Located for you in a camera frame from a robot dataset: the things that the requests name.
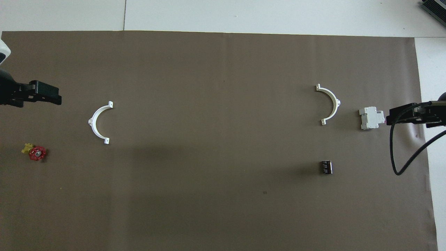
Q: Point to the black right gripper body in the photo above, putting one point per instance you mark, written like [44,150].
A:
[433,115]

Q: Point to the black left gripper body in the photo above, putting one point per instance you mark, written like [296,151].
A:
[14,94]

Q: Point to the white circuit breaker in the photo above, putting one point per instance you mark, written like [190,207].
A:
[371,118]

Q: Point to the black cylindrical capacitor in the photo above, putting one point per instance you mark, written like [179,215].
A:
[326,167]

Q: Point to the grey ribbed device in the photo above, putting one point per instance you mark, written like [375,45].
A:
[435,7]

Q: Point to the brown paper mat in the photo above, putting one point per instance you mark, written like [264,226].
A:
[216,139]

